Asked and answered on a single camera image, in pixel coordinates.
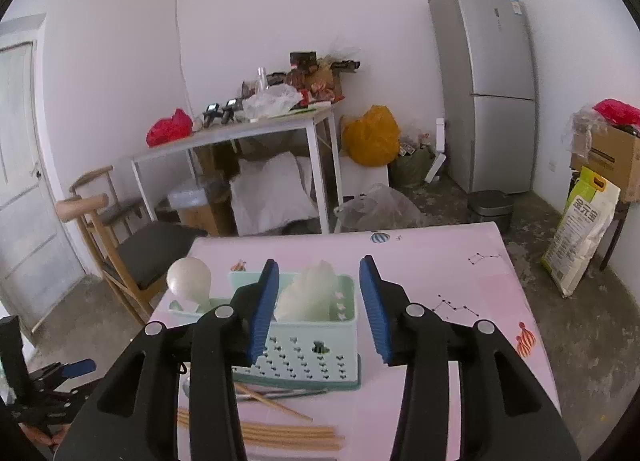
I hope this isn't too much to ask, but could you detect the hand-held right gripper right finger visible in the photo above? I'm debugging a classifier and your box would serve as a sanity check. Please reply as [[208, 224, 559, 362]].
[[359, 255, 581, 461]]

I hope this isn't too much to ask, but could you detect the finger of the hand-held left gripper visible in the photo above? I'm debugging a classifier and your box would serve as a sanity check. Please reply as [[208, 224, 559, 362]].
[[15, 386, 93, 424], [30, 359, 97, 392]]

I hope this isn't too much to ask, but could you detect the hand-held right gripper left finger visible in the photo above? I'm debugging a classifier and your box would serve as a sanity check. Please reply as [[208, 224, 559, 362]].
[[54, 259, 280, 461]]

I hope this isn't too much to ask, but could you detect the mint green utensil holder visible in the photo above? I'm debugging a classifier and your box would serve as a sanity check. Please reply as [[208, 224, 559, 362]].
[[167, 270, 362, 391]]

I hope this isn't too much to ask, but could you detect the white translucent rice paddle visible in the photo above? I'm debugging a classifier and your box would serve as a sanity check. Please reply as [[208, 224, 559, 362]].
[[274, 260, 340, 323]]

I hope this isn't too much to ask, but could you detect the white plastic ladle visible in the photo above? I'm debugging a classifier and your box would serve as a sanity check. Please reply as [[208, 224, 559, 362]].
[[166, 257, 213, 314]]

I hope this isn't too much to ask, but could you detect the pink printed tablecloth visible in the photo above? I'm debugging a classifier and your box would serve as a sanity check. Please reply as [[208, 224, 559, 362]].
[[149, 221, 561, 461]]

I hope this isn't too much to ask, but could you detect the clear plastic bag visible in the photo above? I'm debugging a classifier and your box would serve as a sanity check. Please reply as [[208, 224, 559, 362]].
[[334, 183, 426, 232]]

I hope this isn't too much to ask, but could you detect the clear plastic storage bin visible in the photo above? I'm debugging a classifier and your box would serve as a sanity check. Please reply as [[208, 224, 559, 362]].
[[167, 178, 231, 237]]

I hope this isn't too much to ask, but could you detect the wooden chair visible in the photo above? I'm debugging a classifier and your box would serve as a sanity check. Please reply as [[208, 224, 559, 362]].
[[56, 166, 208, 324]]

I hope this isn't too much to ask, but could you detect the white box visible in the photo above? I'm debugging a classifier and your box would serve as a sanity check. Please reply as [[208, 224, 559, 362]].
[[340, 151, 390, 202]]

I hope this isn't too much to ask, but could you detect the green bag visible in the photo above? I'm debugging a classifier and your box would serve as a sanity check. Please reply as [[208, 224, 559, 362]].
[[390, 143, 436, 189]]

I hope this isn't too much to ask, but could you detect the yellow plastic bag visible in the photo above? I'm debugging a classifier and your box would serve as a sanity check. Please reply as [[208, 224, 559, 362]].
[[341, 105, 401, 165]]

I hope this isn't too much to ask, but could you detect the white side table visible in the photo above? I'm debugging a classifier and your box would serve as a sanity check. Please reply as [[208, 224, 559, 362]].
[[131, 106, 343, 234]]

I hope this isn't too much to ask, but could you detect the white narrow carton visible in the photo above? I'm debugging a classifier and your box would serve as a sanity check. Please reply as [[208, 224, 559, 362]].
[[427, 118, 448, 182]]

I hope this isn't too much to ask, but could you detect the red plastic bag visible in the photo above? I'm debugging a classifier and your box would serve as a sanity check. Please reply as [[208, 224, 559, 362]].
[[146, 108, 193, 148]]

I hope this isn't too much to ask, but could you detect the white plastic bag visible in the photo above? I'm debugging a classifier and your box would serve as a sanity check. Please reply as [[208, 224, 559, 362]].
[[242, 83, 303, 122]]

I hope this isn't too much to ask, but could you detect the green and white sack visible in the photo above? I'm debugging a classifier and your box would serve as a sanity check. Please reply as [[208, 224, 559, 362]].
[[541, 167, 621, 298]]

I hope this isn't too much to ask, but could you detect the pile of snack packets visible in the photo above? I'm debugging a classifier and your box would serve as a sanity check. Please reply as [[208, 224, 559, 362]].
[[267, 48, 361, 106]]

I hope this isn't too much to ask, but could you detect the silver refrigerator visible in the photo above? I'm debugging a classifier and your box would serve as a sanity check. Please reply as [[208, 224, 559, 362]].
[[428, 0, 538, 194]]

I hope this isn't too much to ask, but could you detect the crumpled clear plastic wrap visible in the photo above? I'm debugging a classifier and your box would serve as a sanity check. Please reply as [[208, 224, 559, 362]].
[[562, 106, 596, 152]]

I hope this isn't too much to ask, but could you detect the cardboard box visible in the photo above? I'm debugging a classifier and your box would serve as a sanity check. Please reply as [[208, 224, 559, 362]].
[[570, 123, 640, 204]]

